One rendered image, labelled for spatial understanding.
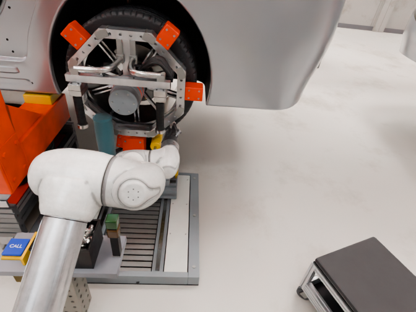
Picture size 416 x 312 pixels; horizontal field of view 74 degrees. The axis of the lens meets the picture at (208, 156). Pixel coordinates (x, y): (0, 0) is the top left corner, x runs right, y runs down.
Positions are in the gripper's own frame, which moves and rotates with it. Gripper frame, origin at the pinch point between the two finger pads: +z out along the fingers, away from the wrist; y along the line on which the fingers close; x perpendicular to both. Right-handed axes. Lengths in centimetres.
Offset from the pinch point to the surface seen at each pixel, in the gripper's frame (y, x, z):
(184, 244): -32, -47, -37
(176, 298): -40, -50, -64
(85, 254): -24, 11, -76
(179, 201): -36, -44, -4
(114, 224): -10, 11, -71
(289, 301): 2, -92, -64
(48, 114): -44, 47, -3
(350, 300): 34, -77, -80
